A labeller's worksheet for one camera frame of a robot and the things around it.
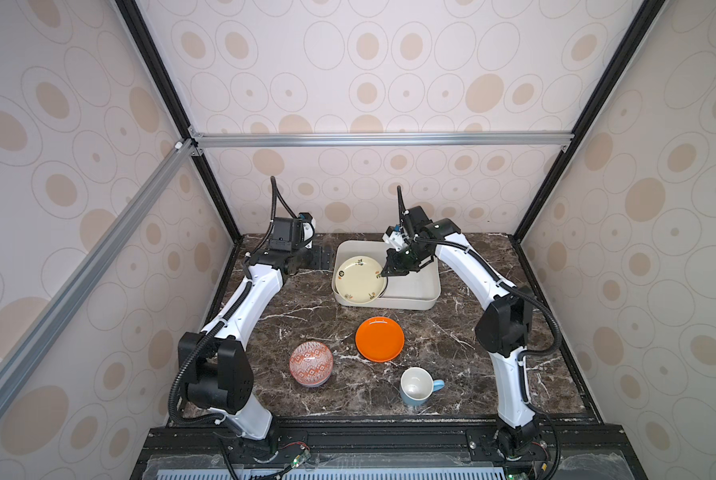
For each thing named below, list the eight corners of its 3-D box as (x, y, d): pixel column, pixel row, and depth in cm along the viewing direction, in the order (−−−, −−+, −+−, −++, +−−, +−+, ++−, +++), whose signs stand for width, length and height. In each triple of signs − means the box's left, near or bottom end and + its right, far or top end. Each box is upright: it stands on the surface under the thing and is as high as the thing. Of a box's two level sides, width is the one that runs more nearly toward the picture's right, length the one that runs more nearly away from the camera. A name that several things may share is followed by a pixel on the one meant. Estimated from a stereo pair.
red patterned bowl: (291, 388, 85) (286, 379, 79) (297, 352, 91) (292, 341, 85) (332, 389, 85) (329, 379, 79) (334, 352, 91) (332, 341, 85)
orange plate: (355, 362, 90) (355, 358, 87) (356, 320, 98) (356, 316, 96) (405, 362, 90) (406, 359, 87) (401, 320, 99) (402, 316, 96)
